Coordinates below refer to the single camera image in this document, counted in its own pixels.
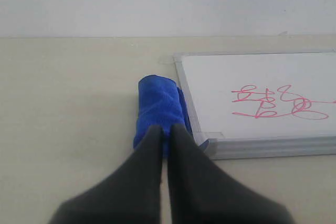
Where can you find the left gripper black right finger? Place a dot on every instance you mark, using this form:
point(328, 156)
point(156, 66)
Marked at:
point(200, 192)

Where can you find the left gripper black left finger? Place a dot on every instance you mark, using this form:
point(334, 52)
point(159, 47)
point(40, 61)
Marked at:
point(131, 194)

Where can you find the blue microfiber cloth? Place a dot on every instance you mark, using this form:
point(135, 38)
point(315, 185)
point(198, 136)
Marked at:
point(161, 102)

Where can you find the aluminium framed whiteboard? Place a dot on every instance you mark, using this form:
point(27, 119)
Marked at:
point(256, 105)

